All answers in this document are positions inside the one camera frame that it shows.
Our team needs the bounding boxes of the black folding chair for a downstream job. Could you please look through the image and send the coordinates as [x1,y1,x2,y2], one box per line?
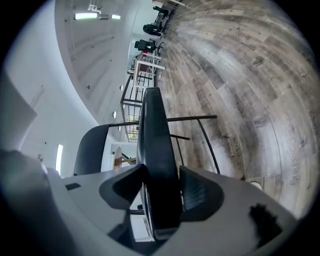
[73,86,221,241]

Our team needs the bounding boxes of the white table with wooden top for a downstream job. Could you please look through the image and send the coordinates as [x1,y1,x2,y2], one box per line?
[133,50,167,89]

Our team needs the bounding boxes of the black metal railing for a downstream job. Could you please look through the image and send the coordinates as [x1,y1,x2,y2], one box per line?
[119,72,157,144]

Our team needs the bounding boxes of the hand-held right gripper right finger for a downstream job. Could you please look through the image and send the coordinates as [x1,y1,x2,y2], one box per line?
[154,165,297,256]

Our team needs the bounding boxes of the person's white shoe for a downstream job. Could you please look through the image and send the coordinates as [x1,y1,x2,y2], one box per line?
[249,180,264,191]

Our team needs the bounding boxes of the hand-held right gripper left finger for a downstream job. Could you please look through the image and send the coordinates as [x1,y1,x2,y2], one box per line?
[61,163,149,256]

